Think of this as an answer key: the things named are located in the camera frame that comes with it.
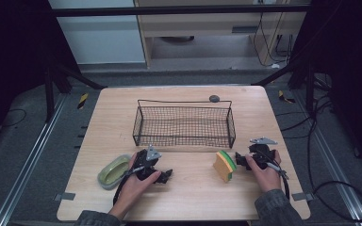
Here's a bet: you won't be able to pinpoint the green and yellow sponge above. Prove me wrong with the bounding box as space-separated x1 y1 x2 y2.
212 150 238 184

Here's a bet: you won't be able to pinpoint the person's right hand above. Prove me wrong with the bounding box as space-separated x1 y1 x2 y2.
244 150 283 193

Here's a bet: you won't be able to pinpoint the black curtain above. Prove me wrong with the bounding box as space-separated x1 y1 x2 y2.
288 0 362 175
0 0 83 154

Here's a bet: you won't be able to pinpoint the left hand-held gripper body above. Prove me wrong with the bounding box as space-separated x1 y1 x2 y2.
134 144 163 182

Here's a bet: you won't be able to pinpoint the right hand-held gripper cable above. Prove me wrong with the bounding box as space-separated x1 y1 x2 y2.
254 148 291 202

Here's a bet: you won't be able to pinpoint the left hand-held gripper cable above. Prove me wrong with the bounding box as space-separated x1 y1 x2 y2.
112 165 146 206

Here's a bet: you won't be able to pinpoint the black metal stand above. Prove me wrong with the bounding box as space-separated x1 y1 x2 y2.
42 61 108 124
252 57 317 115

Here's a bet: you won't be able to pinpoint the black wire mesh basket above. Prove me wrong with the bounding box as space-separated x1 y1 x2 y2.
132 99 237 150

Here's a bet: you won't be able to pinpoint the black horizontal frame bar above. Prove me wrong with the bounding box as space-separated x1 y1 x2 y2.
51 4 311 18

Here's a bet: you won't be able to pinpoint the yellow and black tape strip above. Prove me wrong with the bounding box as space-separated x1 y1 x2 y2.
277 89 297 105
76 92 90 110

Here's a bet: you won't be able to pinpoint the black cables under desk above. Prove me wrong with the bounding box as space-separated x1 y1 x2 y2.
252 11 294 68

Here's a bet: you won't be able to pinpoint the black floor cable loop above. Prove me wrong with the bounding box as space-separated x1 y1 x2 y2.
275 73 362 223

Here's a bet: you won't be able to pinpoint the thin black floor cable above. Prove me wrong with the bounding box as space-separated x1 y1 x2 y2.
0 107 28 129

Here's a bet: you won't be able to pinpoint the white cabinet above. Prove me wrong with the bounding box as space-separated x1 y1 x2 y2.
48 0 147 66

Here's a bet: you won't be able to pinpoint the hand-held gripper cable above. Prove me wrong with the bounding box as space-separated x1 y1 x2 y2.
112 165 146 206
254 148 291 202

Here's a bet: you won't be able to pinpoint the grey tape patch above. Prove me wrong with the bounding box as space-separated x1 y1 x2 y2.
290 191 315 202
53 191 76 202

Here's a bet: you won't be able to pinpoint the person's left hand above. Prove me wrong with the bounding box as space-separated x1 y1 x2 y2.
107 152 163 221

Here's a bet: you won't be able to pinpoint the aluminium floor rail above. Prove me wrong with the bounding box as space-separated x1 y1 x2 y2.
0 93 68 226
293 89 362 226

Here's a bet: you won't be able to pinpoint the green oval dish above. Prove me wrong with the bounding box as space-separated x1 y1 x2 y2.
96 153 133 191

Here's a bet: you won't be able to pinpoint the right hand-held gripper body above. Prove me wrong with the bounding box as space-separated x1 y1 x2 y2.
247 136 279 171

